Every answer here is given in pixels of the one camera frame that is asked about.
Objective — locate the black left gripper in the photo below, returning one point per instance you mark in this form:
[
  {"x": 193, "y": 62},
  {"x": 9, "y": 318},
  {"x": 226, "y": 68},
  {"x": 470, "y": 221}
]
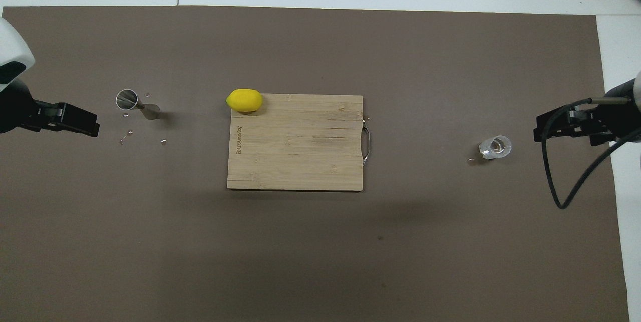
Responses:
[{"x": 17, "y": 109}]

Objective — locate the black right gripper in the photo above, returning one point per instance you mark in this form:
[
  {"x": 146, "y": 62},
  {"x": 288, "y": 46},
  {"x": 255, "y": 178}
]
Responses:
[{"x": 618, "y": 121}]

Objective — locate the steel cocktail jigger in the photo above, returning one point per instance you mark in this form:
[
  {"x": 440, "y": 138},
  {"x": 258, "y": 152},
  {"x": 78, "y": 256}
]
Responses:
[{"x": 127, "y": 99}]

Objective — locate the small clear glass cup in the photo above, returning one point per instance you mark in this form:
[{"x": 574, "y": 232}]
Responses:
[{"x": 496, "y": 147}]

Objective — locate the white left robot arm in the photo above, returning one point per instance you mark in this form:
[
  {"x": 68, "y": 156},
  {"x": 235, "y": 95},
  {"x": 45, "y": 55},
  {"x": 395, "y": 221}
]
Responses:
[{"x": 12, "y": 46}]

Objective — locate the yellow lemon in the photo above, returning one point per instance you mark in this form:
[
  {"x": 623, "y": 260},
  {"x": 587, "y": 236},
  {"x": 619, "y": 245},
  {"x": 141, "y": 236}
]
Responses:
[{"x": 244, "y": 100}]

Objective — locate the bamboo cutting board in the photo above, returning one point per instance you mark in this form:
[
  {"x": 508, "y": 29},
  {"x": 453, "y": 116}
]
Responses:
[{"x": 295, "y": 146}]

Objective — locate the brown table mat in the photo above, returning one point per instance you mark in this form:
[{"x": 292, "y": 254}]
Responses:
[{"x": 300, "y": 262}]

